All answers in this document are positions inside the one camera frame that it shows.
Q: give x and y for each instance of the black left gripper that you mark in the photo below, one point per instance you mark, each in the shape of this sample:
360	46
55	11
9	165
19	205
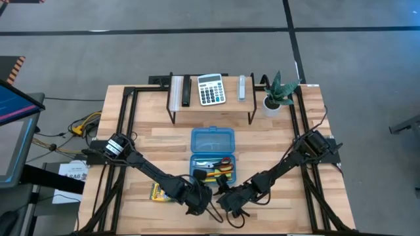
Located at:
198	200

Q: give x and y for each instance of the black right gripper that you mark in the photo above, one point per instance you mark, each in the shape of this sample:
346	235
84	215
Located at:
234	201

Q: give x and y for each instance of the yellow green crayon box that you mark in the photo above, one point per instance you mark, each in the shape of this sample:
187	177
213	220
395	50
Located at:
155	193

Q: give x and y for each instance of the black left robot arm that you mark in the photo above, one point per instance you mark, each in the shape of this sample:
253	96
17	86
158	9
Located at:
151	170

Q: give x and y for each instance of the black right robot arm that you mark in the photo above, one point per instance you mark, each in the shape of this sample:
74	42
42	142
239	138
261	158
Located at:
282	164

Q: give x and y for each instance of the blue plastic pencil case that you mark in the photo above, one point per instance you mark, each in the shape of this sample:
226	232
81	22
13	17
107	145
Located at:
213	141

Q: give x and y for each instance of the wooden shelf riser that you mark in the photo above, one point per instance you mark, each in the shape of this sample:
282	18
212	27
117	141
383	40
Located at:
233	105

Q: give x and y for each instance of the white desk calculator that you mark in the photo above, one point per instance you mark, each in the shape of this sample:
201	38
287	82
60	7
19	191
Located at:
211	89

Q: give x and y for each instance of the white plant pot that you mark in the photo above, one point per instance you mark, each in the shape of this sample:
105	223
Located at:
270	110

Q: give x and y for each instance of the grey stapler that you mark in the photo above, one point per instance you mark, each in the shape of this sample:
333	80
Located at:
241	88

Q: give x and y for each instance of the black power strip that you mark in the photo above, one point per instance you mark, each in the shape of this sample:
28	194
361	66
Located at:
157	80

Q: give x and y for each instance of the green snake plant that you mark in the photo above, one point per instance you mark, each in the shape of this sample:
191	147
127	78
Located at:
279	90

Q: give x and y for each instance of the white paper sheet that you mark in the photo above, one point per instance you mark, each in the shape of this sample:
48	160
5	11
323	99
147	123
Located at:
70	173

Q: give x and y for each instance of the grey screen monitor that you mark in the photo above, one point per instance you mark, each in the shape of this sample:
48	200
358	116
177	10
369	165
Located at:
13	150

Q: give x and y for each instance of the grey metal stand leg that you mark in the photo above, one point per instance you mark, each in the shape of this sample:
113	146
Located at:
403	126

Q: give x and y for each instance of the tilted blue screen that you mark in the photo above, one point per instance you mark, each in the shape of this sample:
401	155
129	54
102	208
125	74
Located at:
16	103

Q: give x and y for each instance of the hazard-striped black platform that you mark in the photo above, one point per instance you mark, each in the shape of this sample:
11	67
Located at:
10	69

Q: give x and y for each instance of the black aluminium frame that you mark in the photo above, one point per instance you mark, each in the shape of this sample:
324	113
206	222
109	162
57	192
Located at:
126	108

